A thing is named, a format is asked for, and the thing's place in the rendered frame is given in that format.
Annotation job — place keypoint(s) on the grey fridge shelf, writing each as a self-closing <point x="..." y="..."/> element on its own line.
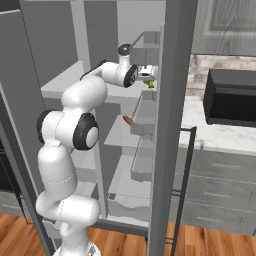
<point x="63" y="83"/>

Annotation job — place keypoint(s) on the black microwave oven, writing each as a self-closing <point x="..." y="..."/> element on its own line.
<point x="230" y="98"/>

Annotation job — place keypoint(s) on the grey fridge door bin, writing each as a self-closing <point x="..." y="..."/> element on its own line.
<point x="144" y="125"/>
<point x="148" y="50"/>
<point x="141" y="171"/>

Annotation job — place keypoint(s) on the grey counter drawer run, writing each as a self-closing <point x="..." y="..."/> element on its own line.
<point x="220" y="186"/>

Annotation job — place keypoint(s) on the grey fridge door with bins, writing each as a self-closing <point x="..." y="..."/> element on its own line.
<point x="173" y="100"/>

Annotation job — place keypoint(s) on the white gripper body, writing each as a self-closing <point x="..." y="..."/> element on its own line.
<point x="149" y="70"/>

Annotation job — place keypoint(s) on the plain grey fridge door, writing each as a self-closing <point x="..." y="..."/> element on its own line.
<point x="16" y="83"/>

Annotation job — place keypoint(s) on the grey freezer drawer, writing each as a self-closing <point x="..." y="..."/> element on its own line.
<point x="128" y="208"/>

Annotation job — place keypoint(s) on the orange brown food item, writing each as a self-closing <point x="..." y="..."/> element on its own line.
<point x="127" y="120"/>

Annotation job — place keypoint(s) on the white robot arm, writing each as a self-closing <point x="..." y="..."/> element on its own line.
<point x="80" y="96"/>

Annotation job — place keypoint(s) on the grey wall cupboard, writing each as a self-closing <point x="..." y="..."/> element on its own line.
<point x="226" y="26"/>

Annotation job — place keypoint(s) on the glass fridge shelf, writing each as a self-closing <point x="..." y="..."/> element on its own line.
<point x="128" y="181"/>
<point x="121" y="135"/>

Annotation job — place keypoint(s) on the yellow green vegetable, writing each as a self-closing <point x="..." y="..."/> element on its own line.
<point x="150" y="83"/>

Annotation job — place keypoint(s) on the grey fridge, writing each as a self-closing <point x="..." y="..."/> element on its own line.
<point x="100" y="30"/>

